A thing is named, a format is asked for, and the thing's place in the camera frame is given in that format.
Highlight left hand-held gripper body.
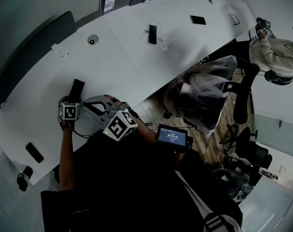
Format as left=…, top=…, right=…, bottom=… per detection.
left=58, top=95, right=84, bottom=125

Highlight white shoulder strap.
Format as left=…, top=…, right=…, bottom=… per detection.
left=172, top=169, right=237, bottom=232

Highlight thin gripper cable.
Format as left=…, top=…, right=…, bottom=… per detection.
left=70, top=126, right=92, bottom=139

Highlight small black monitor screen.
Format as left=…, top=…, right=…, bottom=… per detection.
left=155, top=123, right=194, bottom=154

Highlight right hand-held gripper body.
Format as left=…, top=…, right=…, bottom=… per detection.
left=83, top=95, right=139, bottom=142

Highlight person's left forearm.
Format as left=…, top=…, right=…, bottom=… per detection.
left=58, top=127, right=77, bottom=192

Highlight black smartphone with pale frame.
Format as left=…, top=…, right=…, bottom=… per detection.
left=190, top=15, right=207, bottom=26

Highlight black rimmed eyeglasses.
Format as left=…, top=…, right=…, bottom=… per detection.
left=228, top=14, right=241, bottom=27

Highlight round desk cable grommet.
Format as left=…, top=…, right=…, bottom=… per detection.
left=86, top=34, right=99, bottom=46

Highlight plastic covered chair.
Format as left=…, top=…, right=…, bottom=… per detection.
left=210, top=168, right=254, bottom=203
left=164, top=55, right=237, bottom=134

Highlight black rectangular device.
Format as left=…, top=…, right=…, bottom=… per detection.
left=68, top=78, right=86, bottom=101

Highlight black mesh office chair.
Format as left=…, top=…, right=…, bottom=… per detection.
left=219, top=124, right=274, bottom=186

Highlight person in dark shirt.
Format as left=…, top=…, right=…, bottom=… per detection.
left=41, top=129, right=244, bottom=232

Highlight person's right forearm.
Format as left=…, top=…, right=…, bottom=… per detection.
left=130, top=111, right=161, bottom=147

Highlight person's right hand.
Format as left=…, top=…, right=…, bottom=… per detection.
left=104, top=94, right=124, bottom=109

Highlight small black capped bottle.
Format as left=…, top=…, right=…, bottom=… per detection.
left=17, top=166, right=34, bottom=192

